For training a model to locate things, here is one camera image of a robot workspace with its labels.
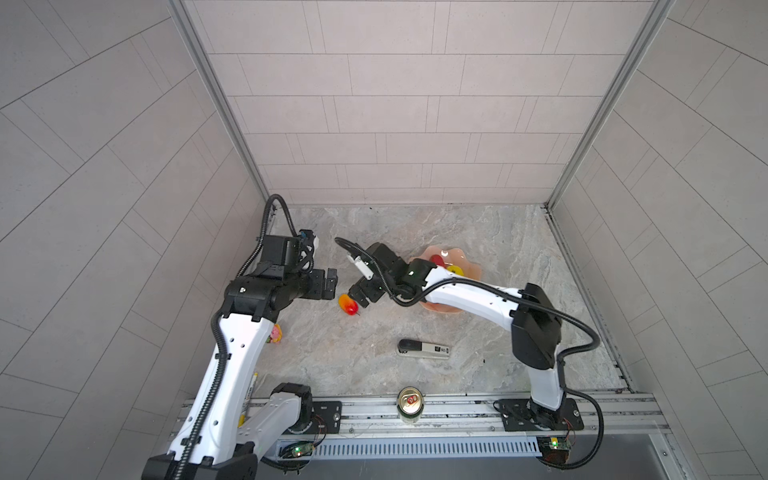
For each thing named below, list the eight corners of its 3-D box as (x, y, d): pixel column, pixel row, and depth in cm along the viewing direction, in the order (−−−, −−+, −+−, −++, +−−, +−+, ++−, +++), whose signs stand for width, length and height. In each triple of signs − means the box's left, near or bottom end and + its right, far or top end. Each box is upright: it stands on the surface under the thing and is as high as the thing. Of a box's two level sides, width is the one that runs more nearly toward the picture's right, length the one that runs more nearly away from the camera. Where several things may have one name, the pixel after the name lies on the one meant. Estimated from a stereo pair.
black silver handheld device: (397, 355, 83) (397, 349, 79) (397, 344, 85) (398, 338, 81) (448, 359, 82) (450, 354, 78) (447, 348, 84) (450, 343, 80)
